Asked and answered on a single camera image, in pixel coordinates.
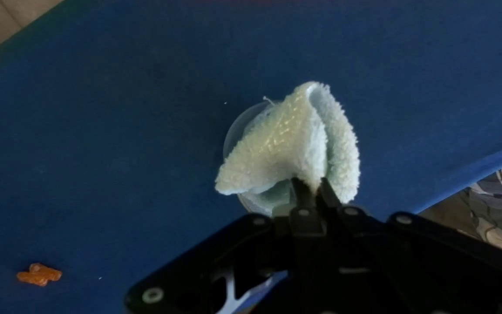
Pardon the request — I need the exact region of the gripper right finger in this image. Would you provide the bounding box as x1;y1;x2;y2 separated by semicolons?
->
318;177;502;314

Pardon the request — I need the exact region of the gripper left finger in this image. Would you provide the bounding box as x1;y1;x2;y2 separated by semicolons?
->
125;177;326;314

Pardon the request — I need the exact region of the small light blue towel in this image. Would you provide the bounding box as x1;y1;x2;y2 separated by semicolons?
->
215;81;360;205

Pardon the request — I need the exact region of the clear glass cup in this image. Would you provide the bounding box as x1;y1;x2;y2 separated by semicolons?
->
223;101;298;217

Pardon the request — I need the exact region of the plaid cloth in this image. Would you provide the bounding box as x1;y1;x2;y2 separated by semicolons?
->
468;156;502;259

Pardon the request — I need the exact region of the blue table cover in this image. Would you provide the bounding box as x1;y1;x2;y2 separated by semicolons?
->
0;0;502;314

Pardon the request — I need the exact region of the small orange toy piece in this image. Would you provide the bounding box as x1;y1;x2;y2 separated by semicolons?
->
17;263;63;287

